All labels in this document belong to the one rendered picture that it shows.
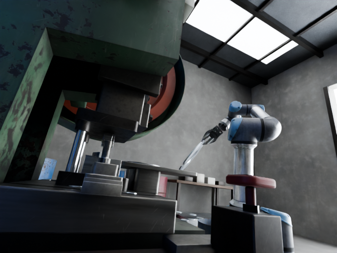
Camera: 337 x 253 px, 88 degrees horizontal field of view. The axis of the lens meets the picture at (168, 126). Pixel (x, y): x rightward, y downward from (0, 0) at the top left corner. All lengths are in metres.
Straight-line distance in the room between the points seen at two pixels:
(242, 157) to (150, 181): 0.49
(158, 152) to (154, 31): 3.77
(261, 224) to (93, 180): 0.26
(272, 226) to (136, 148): 3.79
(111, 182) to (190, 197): 4.28
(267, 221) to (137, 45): 0.44
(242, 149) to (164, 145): 3.47
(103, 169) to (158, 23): 0.41
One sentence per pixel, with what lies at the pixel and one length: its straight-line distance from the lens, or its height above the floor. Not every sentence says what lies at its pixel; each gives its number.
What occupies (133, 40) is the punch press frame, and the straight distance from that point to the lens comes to 0.49.
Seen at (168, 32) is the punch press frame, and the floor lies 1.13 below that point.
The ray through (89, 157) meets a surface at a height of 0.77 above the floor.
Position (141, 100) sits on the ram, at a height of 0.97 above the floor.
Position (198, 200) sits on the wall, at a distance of 4.69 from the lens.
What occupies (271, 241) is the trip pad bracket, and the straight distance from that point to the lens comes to 0.33.
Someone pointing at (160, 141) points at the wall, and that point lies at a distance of 4.24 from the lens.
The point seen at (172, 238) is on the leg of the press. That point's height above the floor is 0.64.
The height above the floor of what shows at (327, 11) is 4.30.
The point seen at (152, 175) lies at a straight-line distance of 0.54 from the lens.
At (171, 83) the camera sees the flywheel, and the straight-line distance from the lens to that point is 1.13.
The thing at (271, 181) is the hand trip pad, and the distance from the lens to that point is 0.34.
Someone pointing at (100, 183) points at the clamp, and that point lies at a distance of 0.31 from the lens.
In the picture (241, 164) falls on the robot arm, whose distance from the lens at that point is 0.88.
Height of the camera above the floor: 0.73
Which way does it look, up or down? 18 degrees up
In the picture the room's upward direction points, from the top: 7 degrees clockwise
